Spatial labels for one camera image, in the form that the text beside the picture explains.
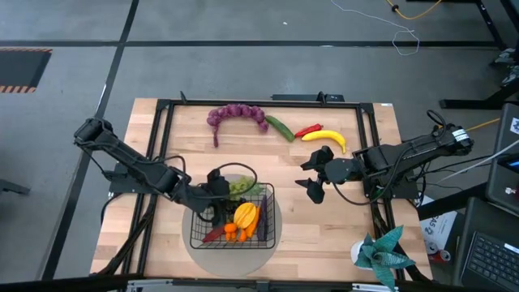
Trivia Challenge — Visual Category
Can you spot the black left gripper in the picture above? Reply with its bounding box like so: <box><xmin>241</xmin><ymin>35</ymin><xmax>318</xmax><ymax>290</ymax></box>
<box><xmin>204</xmin><ymin>167</ymin><xmax>237</xmax><ymax>229</ymax></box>

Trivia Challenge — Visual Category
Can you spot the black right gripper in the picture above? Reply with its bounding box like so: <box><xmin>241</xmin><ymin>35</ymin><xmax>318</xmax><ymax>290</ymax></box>
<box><xmin>294</xmin><ymin>145</ymin><xmax>360</xmax><ymax>205</ymax></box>

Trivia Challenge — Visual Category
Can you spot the orange tangerine cluster with leaves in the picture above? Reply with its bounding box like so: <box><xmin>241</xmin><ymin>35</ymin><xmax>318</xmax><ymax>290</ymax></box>
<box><xmin>223</xmin><ymin>221</ymin><xmax>248</xmax><ymax>243</ymax></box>

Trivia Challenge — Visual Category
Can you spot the yellow starfruit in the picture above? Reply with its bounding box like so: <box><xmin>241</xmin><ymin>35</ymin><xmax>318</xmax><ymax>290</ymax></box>
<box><xmin>233</xmin><ymin>202</ymin><xmax>258</xmax><ymax>230</ymax></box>

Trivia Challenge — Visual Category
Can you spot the dark red long pepper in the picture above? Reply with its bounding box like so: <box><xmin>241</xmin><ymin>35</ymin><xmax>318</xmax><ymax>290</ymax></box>
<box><xmin>201</xmin><ymin>225</ymin><xmax>226</xmax><ymax>244</ymax></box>

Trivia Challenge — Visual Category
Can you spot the green grape bunch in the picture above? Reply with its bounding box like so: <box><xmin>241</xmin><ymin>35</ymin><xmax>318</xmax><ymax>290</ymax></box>
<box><xmin>228</xmin><ymin>174</ymin><xmax>264</xmax><ymax>203</ymax></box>

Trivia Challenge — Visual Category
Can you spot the yellow banana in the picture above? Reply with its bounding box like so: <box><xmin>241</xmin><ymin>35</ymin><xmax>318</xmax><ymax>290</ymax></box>
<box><xmin>301</xmin><ymin>129</ymin><xmax>348</xmax><ymax>155</ymax></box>

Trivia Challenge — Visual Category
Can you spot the bright red chili pepper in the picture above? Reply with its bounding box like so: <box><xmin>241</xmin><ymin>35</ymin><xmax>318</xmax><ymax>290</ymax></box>
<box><xmin>294</xmin><ymin>123</ymin><xmax>324</xmax><ymax>139</ymax></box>

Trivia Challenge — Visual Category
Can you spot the round grey placemat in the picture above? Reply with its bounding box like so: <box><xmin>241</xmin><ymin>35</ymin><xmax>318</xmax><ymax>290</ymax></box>
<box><xmin>181</xmin><ymin>174</ymin><xmax>284</xmax><ymax>279</ymax></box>

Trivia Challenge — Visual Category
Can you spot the green cucumber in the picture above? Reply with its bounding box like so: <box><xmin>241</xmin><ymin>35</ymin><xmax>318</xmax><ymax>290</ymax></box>
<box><xmin>265</xmin><ymin>115</ymin><xmax>296</xmax><ymax>144</ymax></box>

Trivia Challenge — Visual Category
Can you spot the white plant pot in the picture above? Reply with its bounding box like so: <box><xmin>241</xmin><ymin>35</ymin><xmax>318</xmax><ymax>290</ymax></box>
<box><xmin>350</xmin><ymin>238</ymin><xmax>368</xmax><ymax>267</ymax></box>

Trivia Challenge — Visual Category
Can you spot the teal artificial succulent plant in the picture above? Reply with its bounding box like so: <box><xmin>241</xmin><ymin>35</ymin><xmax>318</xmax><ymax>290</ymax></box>
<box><xmin>354</xmin><ymin>225</ymin><xmax>417</xmax><ymax>291</ymax></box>

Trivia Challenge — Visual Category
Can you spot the purple grape bunch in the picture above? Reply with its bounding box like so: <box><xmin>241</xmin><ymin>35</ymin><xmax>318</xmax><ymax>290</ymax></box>
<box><xmin>206</xmin><ymin>103</ymin><xmax>270</xmax><ymax>148</ymax></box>

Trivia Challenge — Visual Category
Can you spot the white printed box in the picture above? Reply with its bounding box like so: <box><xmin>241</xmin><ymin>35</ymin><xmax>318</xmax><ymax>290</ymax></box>
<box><xmin>419</xmin><ymin>196</ymin><xmax>459</xmax><ymax>244</ymax></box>

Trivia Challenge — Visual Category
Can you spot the dark laptop with sticker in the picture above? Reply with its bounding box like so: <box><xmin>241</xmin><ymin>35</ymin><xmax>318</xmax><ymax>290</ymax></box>
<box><xmin>485</xmin><ymin>102</ymin><xmax>519</xmax><ymax>214</ymax></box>

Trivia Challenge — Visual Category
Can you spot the black laptop keyboard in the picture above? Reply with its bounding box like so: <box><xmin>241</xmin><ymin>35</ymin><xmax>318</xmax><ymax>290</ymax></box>
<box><xmin>453</xmin><ymin>196</ymin><xmax>519</xmax><ymax>292</ymax></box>

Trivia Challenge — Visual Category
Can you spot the black chair leg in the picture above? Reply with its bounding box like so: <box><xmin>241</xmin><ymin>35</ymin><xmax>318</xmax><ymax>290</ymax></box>
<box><xmin>0</xmin><ymin>178</ymin><xmax>32</xmax><ymax>195</ymax></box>

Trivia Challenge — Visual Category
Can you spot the black yellow hazard floor mat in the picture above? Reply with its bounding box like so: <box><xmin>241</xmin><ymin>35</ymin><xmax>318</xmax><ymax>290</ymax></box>
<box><xmin>0</xmin><ymin>47</ymin><xmax>54</xmax><ymax>94</ymax></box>

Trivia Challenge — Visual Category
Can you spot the black wire basket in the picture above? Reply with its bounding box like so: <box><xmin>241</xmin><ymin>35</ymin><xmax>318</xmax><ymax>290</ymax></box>
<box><xmin>189</xmin><ymin>182</ymin><xmax>277</xmax><ymax>251</ymax></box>

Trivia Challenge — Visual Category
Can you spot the black aluminium table frame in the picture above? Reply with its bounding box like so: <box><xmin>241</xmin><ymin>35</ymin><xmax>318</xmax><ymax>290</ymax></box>
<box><xmin>91</xmin><ymin>97</ymin><xmax>433</xmax><ymax>285</ymax></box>

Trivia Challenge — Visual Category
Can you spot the black desk leg frame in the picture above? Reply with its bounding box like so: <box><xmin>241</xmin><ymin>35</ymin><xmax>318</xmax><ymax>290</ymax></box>
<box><xmin>440</xmin><ymin>0</ymin><xmax>519</xmax><ymax>110</ymax></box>

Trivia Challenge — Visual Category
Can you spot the grey cable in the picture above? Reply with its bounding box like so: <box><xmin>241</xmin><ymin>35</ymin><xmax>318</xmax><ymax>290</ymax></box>
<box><xmin>435</xmin><ymin>140</ymin><xmax>519</xmax><ymax>184</ymax></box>

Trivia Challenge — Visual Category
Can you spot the white floor cable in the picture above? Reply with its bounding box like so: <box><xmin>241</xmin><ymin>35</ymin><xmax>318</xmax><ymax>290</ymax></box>
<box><xmin>330</xmin><ymin>0</ymin><xmax>421</xmax><ymax>57</ymax></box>

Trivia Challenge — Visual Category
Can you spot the yellow floor cable with plug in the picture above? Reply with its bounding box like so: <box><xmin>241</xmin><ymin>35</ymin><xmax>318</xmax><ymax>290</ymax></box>
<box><xmin>384</xmin><ymin>0</ymin><xmax>443</xmax><ymax>20</ymax></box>

